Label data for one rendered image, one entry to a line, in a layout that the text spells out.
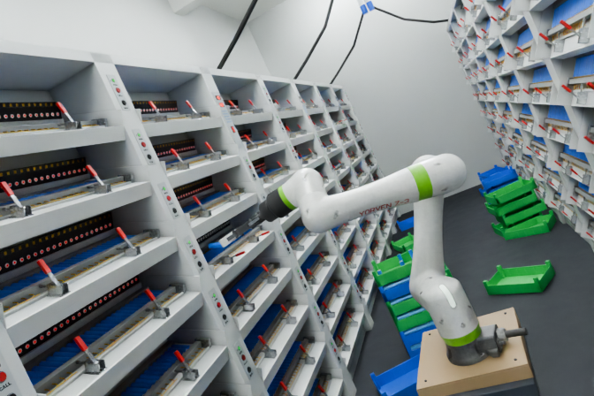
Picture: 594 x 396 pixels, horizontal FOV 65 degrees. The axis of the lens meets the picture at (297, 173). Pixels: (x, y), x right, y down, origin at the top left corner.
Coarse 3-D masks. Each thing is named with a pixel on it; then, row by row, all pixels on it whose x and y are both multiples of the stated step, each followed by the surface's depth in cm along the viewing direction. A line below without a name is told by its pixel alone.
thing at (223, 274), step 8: (240, 224) 214; (264, 224) 211; (272, 224) 210; (224, 232) 204; (272, 232) 208; (208, 240) 190; (264, 240) 198; (272, 240) 208; (240, 248) 186; (248, 248) 185; (256, 248) 189; (264, 248) 198; (240, 256) 175; (248, 256) 181; (232, 264) 167; (240, 264) 173; (216, 272) 160; (224, 272) 160; (232, 272) 166; (216, 280) 154; (224, 280) 159
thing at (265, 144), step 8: (240, 136) 262; (248, 136) 273; (256, 136) 280; (264, 136) 279; (272, 136) 277; (280, 136) 276; (248, 144) 241; (256, 144) 234; (264, 144) 256; (272, 144) 256; (280, 144) 267; (248, 152) 221; (256, 152) 230; (264, 152) 241; (272, 152) 253
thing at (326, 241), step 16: (256, 80) 275; (240, 96) 279; (256, 96) 277; (272, 112) 276; (256, 128) 280; (272, 128) 277; (272, 160) 280; (288, 160) 277; (320, 240) 280; (336, 240) 287; (336, 272) 280; (352, 288) 279; (368, 320) 280
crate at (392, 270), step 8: (408, 256) 238; (376, 264) 239; (384, 264) 240; (392, 264) 240; (408, 264) 219; (376, 272) 222; (384, 272) 239; (392, 272) 220; (400, 272) 220; (408, 272) 219; (376, 280) 222; (384, 280) 221; (392, 280) 221
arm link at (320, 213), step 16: (400, 176) 143; (320, 192) 145; (352, 192) 143; (368, 192) 142; (384, 192) 142; (400, 192) 141; (416, 192) 141; (304, 208) 143; (320, 208) 140; (336, 208) 140; (352, 208) 141; (368, 208) 142; (384, 208) 143; (304, 224) 143; (320, 224) 140; (336, 224) 142
